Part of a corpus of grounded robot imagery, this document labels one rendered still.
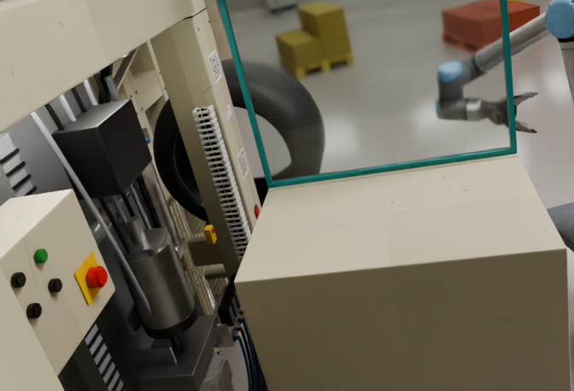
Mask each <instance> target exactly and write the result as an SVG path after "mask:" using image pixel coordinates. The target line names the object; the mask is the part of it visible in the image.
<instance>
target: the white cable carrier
mask: <svg viewBox="0 0 574 391"><path fill-rule="evenodd" d="M213 110H214V106H213V105H210V106H209V107H205V108H195V109H194V110H193V111H192V114H193V116H196V117H195V118H194V120H195V122H196V127H199V128H198V129H197V130H198V133H200V134H199V137H200V139H201V143H202V144H203V146H202V147H203V149H205V151H204V153H205V155H206V159H207V160H208V166H210V168H209V169H210V171H211V175H212V177H213V181H214V186H215V187H216V191H217V192H218V191H219V192H218V193H217V194H218V197H219V200H220V205H221V207H222V210H223V212H224V216H225V221H226V222H227V223H226V224H227V227H228V230H229V232H230V235H231V240H232V241H233V242H232V243H233V246H234V249H235V250H236V254H237V259H238V263H239V264H241V262H242V259H243V256H244V253H245V251H246V248H247V246H248V245H247V244H249V239H250V238H251V234H250V230H249V226H248V225H247V224H248V222H247V220H246V216H245V215H244V214H245V213H244V211H243V206H242V202H241V201H240V200H241V199H240V195H239V193H238V191H237V186H236V182H235V181H234V180H235V178H234V176H233V172H232V171H231V166H229V165H230V162H229V161H228V159H229V158H228V155H227V152H226V149H225V148H226V147H225V145H224V144H223V143H224V141H223V139H221V138H222V135H221V133H220V128H219V123H218V122H216V121H217V118H216V117H214V116H215V112H214V111H213ZM210 121H211V122H210ZM203 122H205V123H203ZM206 127H207V128H206ZM205 128H206V129H205ZM207 133H208V134H207ZM210 144H212V145H210ZM212 149H213V151H212ZM214 155H215V156H214ZM223 164H224V165H223ZM217 165H218V166H217ZM225 169H226V170H225ZM218 171H220V172H218ZM226 175H227V176H226ZM220 176H221V178H220ZM227 180H229V181H227ZM221 181H223V183H221ZM223 186H225V188H223ZM231 190H232V192H231ZM225 191H226V193H225ZM232 195H234V196H233V197H232ZM226 196H227V197H228V198H226ZM233 200H235V201H233ZM227 201H229V202H227ZM235 205H236V207H235ZM229 206H231V207H229ZM237 210H238V211H237ZM231 211H232V213H231ZM232 215H233V217H234V218H233V217H232ZM238 215H239V217H238ZM233 220H235V222H233ZM240 220H241V221H240ZM235 225H236V226H237V227H235ZM241 225H242V226H241ZM243 230H244V231H243ZM237 231H238V232H237ZM244 234H245V235H244ZM238 235H239V236H238ZM239 239H241V241H239ZM245 239H247V240H245ZM241 244H242V246H241ZM242 249H243V250H242Z"/></svg>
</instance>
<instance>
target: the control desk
mask: <svg viewBox="0 0 574 391"><path fill-rule="evenodd" d="M234 285H235V288H236V291H237V295H238V298H239V301H240V304H241V307H242V309H243V314H244V317H245V319H246V322H247V325H248V328H249V333H250V335H251V338H252V341H253V343H254V346H255V351H256V354H257V357H258V360H259V362H260V365H261V369H262V373H263V376H264V378H265V381H266V385H267V388H268V391H571V350H570V321H569V293H568V265H567V247H566V245H565V244H564V242H563V240H562V238H561V236H560V234H559V233H558V231H557V229H556V227H555V225H554V222H553V221H552V220H551V218H550V216H549V214H548V211H547V209H546V208H545V206H544V205H543V203H542V200H541V198H540V196H539V195H538V193H537V192H536V189H535V187H534V185H533V183H532V182H531V180H530V178H529V176H528V174H527V172H526V171H525V169H524V167H523V165H522V163H521V161H520V159H519V157H518V154H517V153H515V154H509V155H497V156H491V157H485V158H479V159H473V160H462V161H456V162H449V163H443V164H437V165H430V166H419V167H413V168H407V169H401V170H394V171H388V172H377V173H371V174H365V175H359V176H353V177H346V178H334V179H328V180H322V181H316V182H310V183H304V184H292V185H286V186H280V187H274V188H269V189H268V192H267V195H266V199H265V201H264V203H263V206H262V208H261V212H260V214H259V217H258V219H257V221H256V224H255V228H254V230H253V233H252V235H251V238H250V239H249V244H248V246H247V248H246V251H245V253H244V256H243V259H242V262H241V265H240V266H239V269H238V271H237V275H236V277H235V280H234Z"/></svg>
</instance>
